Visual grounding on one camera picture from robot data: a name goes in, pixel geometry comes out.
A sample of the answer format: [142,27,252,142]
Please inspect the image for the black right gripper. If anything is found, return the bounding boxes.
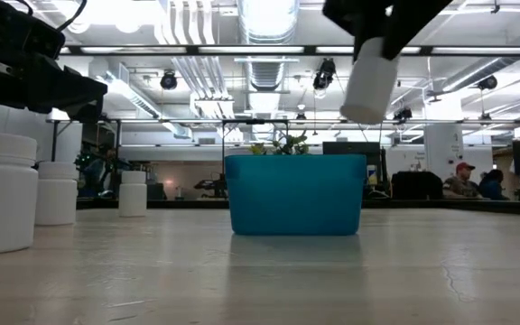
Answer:
[321,0,455,63]

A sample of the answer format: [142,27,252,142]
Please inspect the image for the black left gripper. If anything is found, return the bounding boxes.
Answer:
[0,0,108,132]

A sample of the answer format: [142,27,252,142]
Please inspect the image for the blue plastic basket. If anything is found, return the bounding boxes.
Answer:
[224,154,368,237]

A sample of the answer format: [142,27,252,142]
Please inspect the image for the person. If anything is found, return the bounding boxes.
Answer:
[478,169,510,201]
[442,161,485,200]
[79,148,121,200]

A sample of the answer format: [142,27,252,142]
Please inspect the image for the white building column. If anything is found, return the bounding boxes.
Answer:
[423,97,464,181]

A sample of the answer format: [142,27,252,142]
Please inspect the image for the small green potted plant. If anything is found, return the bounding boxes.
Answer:
[246,133,311,157]

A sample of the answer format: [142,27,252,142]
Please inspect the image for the black office chair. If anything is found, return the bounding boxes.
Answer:
[390,171,444,200]

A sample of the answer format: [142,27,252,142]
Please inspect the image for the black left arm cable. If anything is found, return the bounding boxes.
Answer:
[56,0,88,33]

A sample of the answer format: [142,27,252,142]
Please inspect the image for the silver ceiling duct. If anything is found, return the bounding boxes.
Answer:
[237,0,301,91]

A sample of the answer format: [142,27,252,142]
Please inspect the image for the black aluminium table frame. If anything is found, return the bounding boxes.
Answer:
[59,43,520,217]

